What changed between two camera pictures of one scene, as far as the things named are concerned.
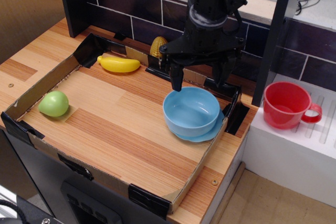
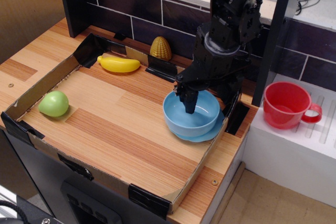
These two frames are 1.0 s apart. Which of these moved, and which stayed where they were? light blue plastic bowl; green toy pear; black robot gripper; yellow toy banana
Moved: black robot gripper
Stayed: yellow toy banana; green toy pear; light blue plastic bowl
